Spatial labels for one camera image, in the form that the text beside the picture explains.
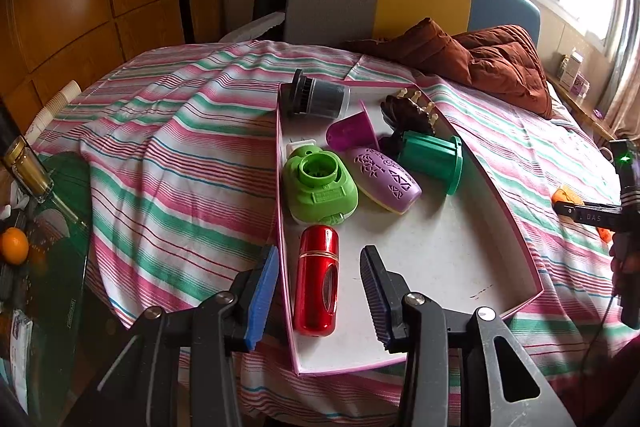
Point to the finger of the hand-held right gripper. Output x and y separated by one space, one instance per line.
585 213

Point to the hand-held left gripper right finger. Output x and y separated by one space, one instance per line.
375 297

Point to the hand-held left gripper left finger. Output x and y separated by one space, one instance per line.
262 297

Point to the orange plastic toy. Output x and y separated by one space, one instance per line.
565 196

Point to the red metallic capsule case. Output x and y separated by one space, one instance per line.
312 277

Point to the white tray with pink rim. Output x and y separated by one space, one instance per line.
450 247

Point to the green plug-in repellent heater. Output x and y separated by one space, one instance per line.
330 202

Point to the purple oval case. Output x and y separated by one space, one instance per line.
385 177

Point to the green plastic cylinder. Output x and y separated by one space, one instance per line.
430 154

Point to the person's right hand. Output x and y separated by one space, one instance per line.
619 269

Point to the wooden bedside shelf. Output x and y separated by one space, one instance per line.
575 112

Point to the striped grey curtain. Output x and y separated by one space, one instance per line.
627 82

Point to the purple box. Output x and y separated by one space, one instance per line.
581 86

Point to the white box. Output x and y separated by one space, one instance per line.
571 67

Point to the striped bed sheet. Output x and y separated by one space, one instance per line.
175 157

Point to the magenta plastic cup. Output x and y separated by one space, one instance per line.
350 132

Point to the person's red clothing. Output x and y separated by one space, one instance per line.
620 382

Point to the brown quilt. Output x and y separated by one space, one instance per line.
490 57

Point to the black and grey cylinder filter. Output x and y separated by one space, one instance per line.
325 99

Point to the glass table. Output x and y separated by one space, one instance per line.
55 267

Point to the orange fruit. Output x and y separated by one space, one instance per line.
12 246

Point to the glass bottle with gold cap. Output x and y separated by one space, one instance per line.
27 169

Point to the stack of paper cups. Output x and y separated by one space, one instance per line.
55 107

